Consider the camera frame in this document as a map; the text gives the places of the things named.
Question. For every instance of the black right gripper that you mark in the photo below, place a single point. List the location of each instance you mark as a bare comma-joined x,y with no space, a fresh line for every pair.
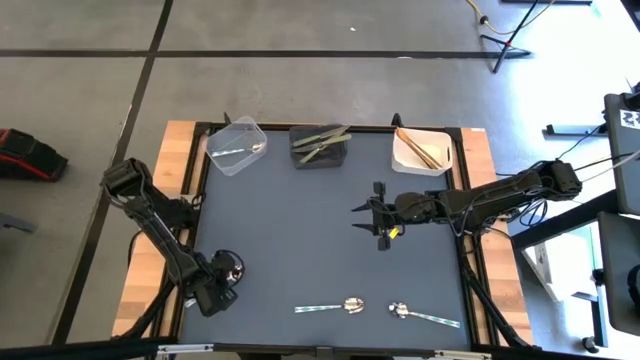
412,207

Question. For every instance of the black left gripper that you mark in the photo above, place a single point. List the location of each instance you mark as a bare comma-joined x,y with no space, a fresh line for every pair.
215,297

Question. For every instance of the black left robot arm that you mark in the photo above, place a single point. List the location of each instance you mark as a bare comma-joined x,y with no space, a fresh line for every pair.
160,225

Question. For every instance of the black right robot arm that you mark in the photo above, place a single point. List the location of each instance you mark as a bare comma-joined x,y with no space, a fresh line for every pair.
490,197

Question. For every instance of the yellow tag on gripper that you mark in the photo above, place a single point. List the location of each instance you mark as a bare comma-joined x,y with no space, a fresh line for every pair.
394,233

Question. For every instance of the dark grey table mat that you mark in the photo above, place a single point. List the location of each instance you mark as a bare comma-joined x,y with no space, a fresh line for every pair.
300,240

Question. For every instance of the dark grey plastic container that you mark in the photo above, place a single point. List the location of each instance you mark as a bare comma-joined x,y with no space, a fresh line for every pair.
325,160

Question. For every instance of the white plastic container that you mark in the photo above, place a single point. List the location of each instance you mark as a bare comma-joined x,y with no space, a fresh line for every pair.
415,162

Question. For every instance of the clear plastic container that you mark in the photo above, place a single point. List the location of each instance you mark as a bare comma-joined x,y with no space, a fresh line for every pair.
235,160

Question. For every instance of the black diagonal beam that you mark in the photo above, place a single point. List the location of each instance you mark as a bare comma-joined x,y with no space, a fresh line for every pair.
560,225

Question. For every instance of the white box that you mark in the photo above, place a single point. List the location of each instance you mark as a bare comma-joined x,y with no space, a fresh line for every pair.
560,265

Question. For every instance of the grey floor object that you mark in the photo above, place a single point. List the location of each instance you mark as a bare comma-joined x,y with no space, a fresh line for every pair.
15,222

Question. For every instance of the black tripod stand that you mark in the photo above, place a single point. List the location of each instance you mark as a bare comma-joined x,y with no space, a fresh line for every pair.
506,46

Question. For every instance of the red and black bag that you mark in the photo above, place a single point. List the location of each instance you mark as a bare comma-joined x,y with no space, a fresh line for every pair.
25,155

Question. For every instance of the black caster wheel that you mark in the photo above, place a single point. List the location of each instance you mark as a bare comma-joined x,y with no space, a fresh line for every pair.
590,344

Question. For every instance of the grey panel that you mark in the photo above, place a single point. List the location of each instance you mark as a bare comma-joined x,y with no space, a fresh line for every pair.
620,270

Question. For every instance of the grey cabinet with marker tag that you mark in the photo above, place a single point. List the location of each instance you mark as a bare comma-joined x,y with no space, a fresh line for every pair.
625,150

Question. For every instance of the black aluminium table frame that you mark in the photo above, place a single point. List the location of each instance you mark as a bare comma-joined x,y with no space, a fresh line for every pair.
325,350

